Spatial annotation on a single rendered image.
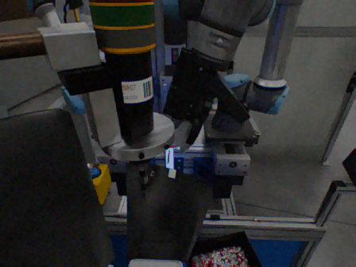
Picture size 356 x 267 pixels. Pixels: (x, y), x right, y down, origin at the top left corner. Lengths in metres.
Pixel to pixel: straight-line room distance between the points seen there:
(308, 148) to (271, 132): 0.46
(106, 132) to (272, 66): 0.76
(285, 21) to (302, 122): 1.75
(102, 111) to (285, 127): 2.36
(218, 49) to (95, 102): 0.25
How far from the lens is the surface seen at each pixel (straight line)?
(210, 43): 0.38
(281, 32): 0.86
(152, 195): 0.51
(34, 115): 0.37
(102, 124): 0.18
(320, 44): 2.27
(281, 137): 2.53
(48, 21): 1.08
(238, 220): 0.93
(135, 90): 0.18
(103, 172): 0.79
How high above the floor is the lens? 1.57
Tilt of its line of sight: 33 degrees down
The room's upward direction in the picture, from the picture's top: straight up
